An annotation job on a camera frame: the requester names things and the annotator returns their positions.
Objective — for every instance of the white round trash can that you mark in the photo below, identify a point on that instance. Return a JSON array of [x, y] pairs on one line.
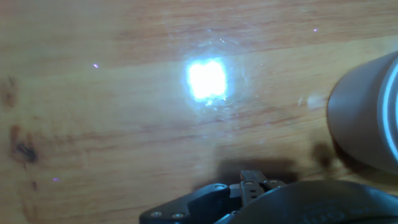
[[360, 115]]

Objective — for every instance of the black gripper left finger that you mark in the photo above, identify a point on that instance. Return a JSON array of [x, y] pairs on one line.
[[205, 202]]

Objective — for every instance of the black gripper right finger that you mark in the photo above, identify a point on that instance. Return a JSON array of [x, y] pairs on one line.
[[267, 184]]

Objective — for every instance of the glossy wooden board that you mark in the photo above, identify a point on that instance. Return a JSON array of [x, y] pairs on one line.
[[93, 124]]

